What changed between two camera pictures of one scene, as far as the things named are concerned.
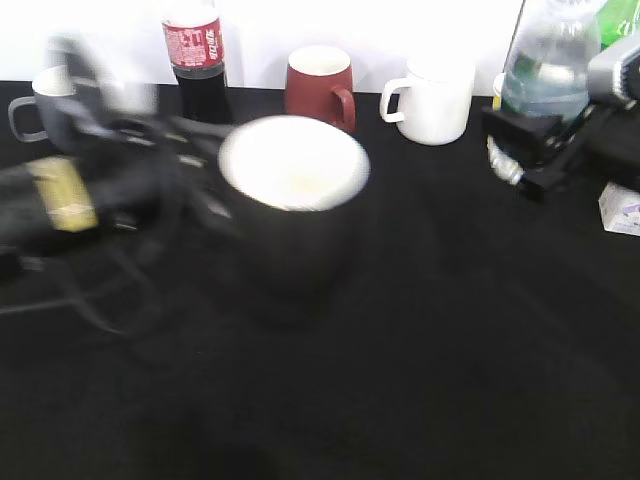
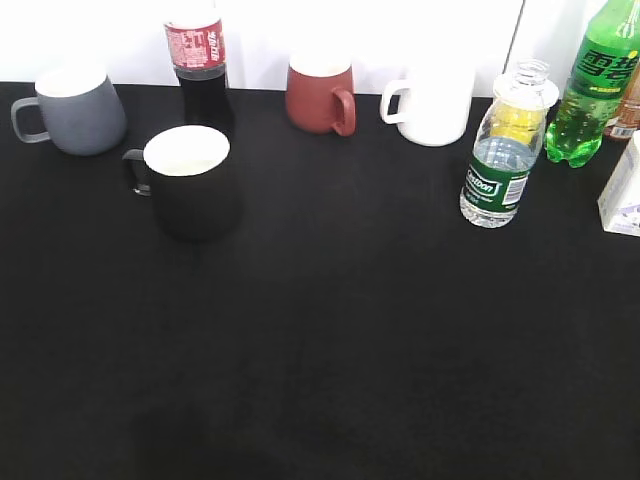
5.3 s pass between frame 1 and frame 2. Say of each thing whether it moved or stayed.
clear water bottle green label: moved
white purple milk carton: stayed
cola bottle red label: stayed
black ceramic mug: moved
